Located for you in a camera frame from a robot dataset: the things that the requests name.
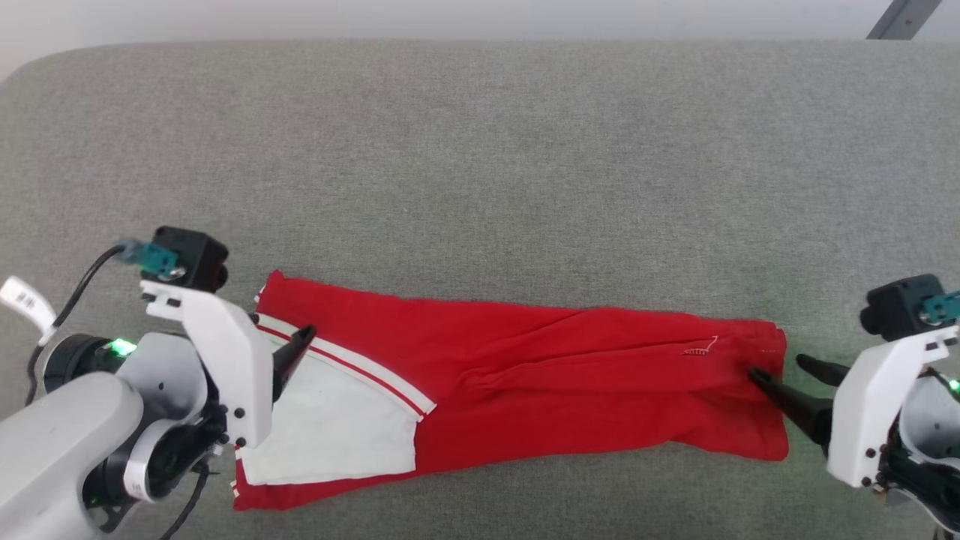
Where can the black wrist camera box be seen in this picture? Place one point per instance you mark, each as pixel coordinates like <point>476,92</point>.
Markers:
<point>900,307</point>
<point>191,255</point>

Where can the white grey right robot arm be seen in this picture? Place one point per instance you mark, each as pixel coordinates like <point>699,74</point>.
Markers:
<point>926,442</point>

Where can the grey metal bar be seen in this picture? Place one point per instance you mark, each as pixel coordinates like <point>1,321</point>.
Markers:
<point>904,19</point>

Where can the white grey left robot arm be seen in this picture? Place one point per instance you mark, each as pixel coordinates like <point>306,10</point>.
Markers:
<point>60,442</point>

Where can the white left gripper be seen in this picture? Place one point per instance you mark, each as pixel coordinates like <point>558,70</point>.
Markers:
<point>225,360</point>

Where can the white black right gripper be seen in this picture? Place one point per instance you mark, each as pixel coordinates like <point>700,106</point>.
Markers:
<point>870,405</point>

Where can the red and white basketball jersey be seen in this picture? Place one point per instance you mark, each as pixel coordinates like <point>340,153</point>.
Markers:
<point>562,390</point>

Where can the teal right camera connector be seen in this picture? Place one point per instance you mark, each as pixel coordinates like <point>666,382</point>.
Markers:
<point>943,307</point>

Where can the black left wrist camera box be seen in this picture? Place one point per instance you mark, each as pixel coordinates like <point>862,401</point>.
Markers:
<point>191,255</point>

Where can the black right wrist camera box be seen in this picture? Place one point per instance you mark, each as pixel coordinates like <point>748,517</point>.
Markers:
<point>900,307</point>

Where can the teal camera connector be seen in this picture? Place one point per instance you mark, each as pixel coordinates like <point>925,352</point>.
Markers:
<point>150,256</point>
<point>943,307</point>

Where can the teal left camera connector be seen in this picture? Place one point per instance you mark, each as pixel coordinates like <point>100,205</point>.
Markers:
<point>150,256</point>

